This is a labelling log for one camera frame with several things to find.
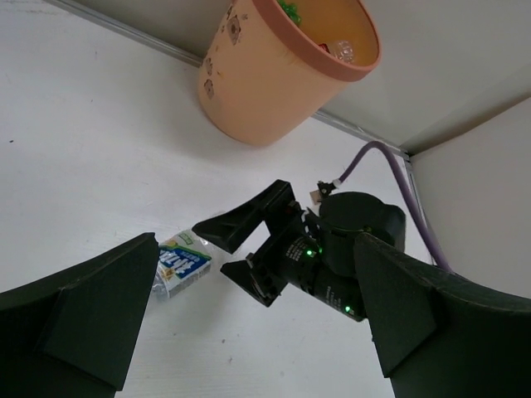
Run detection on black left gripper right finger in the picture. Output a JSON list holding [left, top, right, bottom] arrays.
[[354, 234, 530, 397]]

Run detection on orange plastic bin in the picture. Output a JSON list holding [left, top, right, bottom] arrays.
[[196, 0, 382, 147]]

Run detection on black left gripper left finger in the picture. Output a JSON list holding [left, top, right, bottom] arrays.
[[1, 233, 158, 397]]

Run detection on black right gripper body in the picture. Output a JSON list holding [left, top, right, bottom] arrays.
[[250, 192, 406, 322]]

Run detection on green plastic bottle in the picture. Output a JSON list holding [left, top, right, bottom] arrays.
[[277, 0, 301, 26]]

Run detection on red label clear bottle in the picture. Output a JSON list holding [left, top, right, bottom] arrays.
[[319, 43, 332, 54]]

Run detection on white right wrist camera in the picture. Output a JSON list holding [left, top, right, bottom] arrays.
[[310, 179, 342, 206]]

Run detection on clear crushed blue-cap bottle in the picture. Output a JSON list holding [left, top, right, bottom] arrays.
[[328, 40, 355, 65]]

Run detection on blue white label bottle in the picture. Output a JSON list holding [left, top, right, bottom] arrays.
[[152, 230, 223, 302]]

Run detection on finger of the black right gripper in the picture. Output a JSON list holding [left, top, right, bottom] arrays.
[[221, 260, 270, 308], [192, 180, 295, 253]]

